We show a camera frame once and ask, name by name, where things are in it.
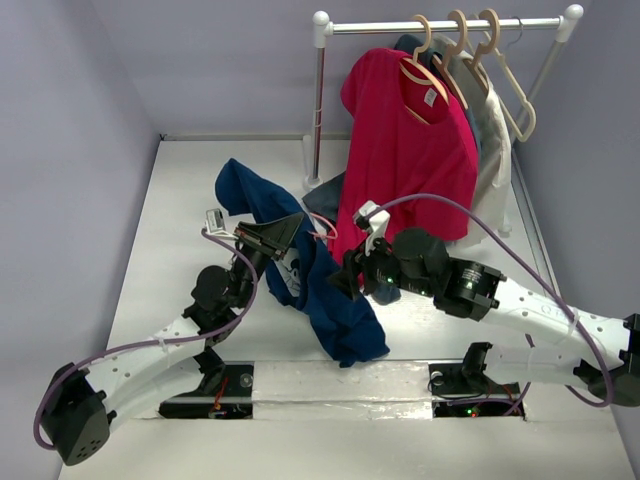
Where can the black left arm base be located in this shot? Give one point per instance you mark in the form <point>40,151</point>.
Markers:
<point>223,393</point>

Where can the wooden hanger with white shirt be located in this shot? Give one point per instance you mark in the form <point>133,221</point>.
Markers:
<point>473,65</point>

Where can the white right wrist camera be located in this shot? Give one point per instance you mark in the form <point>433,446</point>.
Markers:
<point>373,220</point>

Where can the wooden hanger with grey shirt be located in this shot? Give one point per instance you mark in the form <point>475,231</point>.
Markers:
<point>449,50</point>

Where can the wooden hanger with red shirt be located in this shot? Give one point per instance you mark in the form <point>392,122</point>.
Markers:
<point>427,75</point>

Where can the white t shirt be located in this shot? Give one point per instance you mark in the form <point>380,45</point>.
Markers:
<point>494,159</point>

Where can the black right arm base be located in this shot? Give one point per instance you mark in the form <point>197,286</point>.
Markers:
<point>462,389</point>

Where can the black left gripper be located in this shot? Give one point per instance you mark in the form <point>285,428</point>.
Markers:
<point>272,237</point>

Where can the grey blue t shirt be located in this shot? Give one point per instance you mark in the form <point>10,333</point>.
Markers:
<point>324,200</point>

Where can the red t shirt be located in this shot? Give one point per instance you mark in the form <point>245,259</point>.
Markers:
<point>406,138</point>

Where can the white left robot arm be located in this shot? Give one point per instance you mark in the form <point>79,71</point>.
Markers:
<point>87,401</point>

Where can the pink wire hanger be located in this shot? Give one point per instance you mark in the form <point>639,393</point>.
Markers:
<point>322,228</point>

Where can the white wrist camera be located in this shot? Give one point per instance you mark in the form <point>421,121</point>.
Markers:
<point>214,224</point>
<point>373,220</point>

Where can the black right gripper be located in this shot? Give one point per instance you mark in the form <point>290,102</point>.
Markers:
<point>360,267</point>

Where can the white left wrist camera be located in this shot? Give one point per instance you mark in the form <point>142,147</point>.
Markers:
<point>214,224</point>

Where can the white metal clothes rack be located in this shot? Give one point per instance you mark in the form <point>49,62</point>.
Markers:
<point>522,126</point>

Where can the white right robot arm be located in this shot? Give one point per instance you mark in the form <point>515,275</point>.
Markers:
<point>571,347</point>

